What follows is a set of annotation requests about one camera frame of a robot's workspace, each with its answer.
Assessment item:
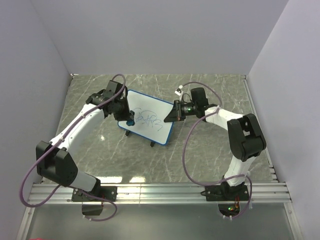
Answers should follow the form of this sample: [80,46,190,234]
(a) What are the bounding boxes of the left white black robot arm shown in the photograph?
[36,89,135,201]

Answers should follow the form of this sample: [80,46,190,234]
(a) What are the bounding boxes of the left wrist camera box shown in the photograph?
[106,80,123,95]

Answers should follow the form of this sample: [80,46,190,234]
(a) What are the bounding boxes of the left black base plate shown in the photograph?
[71,185,118,202]

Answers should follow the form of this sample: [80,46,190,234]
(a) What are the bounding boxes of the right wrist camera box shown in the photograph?
[190,87,209,108]

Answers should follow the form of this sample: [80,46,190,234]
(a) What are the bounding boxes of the blue heart-shaped eraser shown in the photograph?
[126,119,135,126]

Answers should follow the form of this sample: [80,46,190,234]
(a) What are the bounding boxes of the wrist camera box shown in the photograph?
[106,80,123,95]
[190,87,209,108]

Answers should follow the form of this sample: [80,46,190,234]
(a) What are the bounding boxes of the blue-framed whiteboard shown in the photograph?
[117,89,173,146]

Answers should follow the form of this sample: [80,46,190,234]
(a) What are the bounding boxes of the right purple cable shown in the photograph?
[178,81,252,220]

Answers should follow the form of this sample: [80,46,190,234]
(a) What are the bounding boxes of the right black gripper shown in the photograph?
[165,100,198,123]

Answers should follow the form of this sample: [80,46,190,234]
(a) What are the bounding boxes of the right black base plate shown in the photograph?
[200,182,249,202]

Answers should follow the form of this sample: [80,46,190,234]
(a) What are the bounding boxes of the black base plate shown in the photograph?
[200,182,249,202]
[71,185,118,202]

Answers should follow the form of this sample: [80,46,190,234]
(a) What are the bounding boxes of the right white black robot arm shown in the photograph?
[163,99,267,200]

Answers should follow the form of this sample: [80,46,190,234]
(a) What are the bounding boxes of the aluminium mounting rail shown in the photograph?
[27,182,292,205]

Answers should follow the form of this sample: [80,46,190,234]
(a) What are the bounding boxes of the right side aluminium rail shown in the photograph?
[241,74,280,182]

